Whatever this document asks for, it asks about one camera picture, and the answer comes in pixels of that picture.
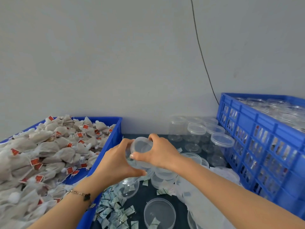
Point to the person's left forearm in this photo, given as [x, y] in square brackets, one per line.
[62, 212]

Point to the person's right hand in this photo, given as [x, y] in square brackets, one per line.
[162, 155]

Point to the blue plastic tray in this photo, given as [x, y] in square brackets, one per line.
[114, 136]

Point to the pile of tea bags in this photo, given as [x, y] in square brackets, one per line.
[43, 155]

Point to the pile of green desiccant packets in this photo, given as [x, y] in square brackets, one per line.
[112, 207]

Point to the group of lidded jars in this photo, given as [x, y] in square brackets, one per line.
[195, 128]

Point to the blue slatted crate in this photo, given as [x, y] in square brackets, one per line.
[257, 140]

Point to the pile of white label papers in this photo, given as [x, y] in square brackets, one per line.
[205, 207]

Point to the person's right forearm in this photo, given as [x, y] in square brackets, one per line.
[238, 198]

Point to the clear plastic jar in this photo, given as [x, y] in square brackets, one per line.
[140, 145]

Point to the person's left hand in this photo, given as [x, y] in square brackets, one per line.
[114, 167]

